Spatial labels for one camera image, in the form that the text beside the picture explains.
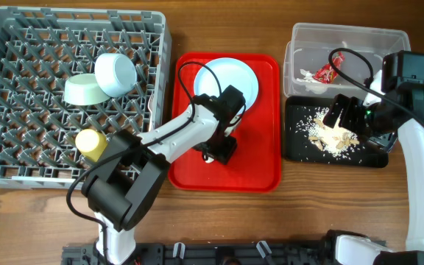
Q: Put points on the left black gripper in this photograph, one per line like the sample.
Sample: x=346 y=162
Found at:
x=224 y=154

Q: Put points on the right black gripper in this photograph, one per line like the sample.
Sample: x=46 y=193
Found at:
x=352 y=106

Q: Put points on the rice and food scraps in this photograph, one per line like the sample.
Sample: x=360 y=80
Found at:
x=335 y=142

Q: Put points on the red snack wrapper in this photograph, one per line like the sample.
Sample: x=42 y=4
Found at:
x=327 y=74

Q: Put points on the white paper napkin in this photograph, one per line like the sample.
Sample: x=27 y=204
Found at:
x=311 y=84

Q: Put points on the light blue round plate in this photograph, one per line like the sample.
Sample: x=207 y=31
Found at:
x=229 y=71

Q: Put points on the yellow plastic cup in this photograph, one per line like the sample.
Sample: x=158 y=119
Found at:
x=91 y=144

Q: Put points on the light blue plastic bowl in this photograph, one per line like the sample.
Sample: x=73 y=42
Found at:
x=115 y=74

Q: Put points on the green plastic saucer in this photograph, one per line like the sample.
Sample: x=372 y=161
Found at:
x=82 y=90

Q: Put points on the white plastic spoon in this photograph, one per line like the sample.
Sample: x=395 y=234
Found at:
x=208 y=159

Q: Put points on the white plastic fork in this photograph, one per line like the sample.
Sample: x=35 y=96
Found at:
x=150 y=105

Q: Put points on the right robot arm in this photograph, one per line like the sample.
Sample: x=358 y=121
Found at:
x=399 y=111

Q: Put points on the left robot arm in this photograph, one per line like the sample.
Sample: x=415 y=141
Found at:
x=123 y=184

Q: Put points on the clear plastic waste bin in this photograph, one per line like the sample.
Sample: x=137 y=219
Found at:
x=311 y=44

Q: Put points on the grey plastic dishwasher rack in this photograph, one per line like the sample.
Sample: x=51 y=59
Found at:
x=40 y=48

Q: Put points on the red plastic serving tray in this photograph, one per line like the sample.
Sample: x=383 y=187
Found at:
x=256 y=164

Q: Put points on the black rectangular tray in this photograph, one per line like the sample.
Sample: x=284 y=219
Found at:
x=299 y=114

